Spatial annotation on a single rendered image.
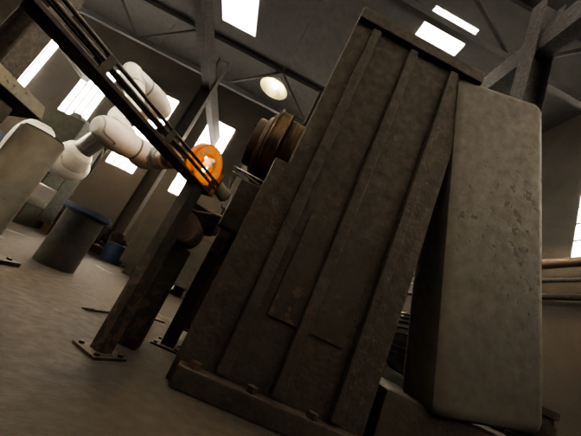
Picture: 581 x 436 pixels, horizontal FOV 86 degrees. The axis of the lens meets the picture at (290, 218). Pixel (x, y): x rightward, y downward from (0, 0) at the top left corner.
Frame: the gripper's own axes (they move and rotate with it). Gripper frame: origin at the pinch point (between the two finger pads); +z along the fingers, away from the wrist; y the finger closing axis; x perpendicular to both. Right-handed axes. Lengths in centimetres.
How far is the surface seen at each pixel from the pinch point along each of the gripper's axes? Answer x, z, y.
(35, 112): -10, -37, 38
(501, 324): -16, 108, -76
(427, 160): 39, 71, -46
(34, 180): -31, -23, 33
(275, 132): 39, 0, -31
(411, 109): 62, 60, -40
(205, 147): 3.1, 2.1, 5.1
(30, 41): 126, -313, -13
